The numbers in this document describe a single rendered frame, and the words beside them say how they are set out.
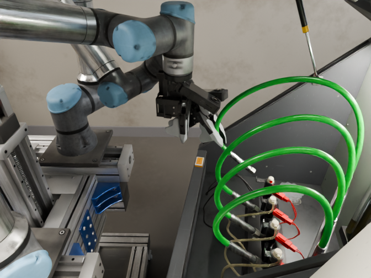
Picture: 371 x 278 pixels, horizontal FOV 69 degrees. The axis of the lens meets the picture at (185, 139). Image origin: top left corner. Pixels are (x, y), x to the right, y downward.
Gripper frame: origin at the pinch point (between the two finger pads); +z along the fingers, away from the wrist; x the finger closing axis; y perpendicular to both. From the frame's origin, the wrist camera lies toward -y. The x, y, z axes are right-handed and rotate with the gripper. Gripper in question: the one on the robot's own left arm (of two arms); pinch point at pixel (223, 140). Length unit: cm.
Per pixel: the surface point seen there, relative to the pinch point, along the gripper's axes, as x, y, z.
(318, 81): 0.6, -29.3, -1.6
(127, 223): -55, 133, 27
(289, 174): -42, 4, 31
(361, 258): 35.9, -26.9, 17.9
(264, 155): 18.2, -15.9, 4.6
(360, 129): -4.1, -31.1, 14.0
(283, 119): 10.6, -20.7, 1.0
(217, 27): -160, 33, -67
